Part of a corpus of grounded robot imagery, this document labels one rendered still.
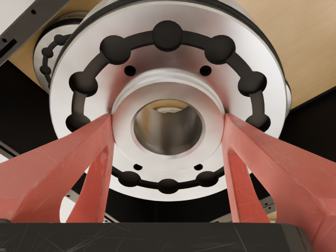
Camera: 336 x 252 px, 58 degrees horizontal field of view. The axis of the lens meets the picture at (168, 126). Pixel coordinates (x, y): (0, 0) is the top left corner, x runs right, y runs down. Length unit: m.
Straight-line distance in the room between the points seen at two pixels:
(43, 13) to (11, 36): 0.03
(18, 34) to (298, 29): 0.27
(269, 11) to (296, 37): 0.04
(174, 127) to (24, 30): 0.14
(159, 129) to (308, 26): 0.25
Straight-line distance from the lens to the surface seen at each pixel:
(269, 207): 0.38
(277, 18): 0.35
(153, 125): 0.15
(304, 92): 0.41
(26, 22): 0.24
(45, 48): 0.33
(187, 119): 0.15
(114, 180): 0.16
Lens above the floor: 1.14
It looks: 52 degrees down
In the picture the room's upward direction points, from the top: 179 degrees clockwise
